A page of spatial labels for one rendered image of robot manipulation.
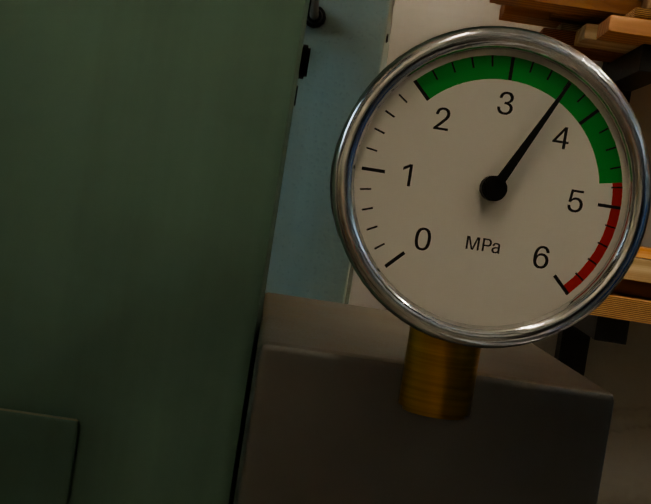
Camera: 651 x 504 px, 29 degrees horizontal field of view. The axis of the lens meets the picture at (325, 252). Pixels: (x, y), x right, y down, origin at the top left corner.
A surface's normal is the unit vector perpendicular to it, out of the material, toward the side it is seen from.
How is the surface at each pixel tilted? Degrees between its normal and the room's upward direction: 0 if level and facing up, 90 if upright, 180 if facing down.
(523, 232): 90
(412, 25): 90
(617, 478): 90
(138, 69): 90
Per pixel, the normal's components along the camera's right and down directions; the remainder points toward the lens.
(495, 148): 0.04, 0.06
